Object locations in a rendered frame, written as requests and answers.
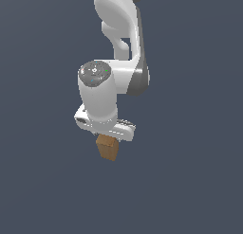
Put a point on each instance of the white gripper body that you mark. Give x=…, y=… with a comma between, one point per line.
x=123, y=129

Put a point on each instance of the brown wooden block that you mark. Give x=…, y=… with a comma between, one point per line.
x=108, y=148

